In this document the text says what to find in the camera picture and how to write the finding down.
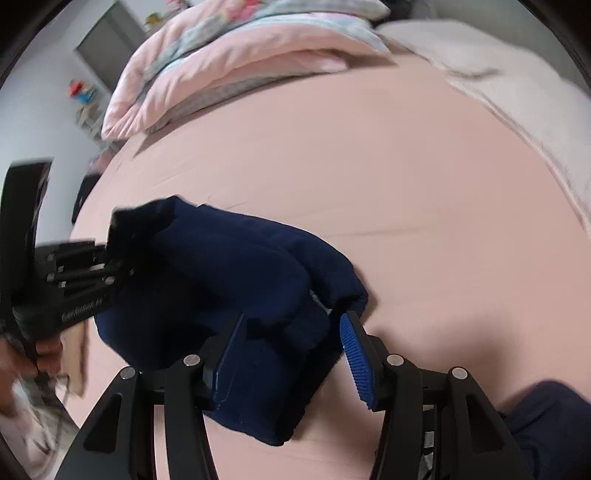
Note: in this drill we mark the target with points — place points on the white low cabinet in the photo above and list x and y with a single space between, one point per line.
92 120

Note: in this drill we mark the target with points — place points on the navy garment wide white stripe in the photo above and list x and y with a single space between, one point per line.
240 267

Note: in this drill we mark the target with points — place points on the grey door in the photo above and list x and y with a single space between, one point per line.
111 41

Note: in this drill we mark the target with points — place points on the navy pants elastic striped waistband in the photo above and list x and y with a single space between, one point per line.
554 424

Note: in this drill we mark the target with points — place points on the person's left hand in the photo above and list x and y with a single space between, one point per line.
46 357

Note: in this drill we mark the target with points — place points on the pink folded quilt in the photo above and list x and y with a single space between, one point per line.
231 60

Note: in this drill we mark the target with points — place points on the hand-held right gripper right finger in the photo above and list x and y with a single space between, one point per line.
358 364

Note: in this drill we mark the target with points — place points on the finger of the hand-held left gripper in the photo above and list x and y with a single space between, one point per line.
87 281
74 253

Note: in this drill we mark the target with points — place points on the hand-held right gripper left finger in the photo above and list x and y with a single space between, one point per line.
228 364

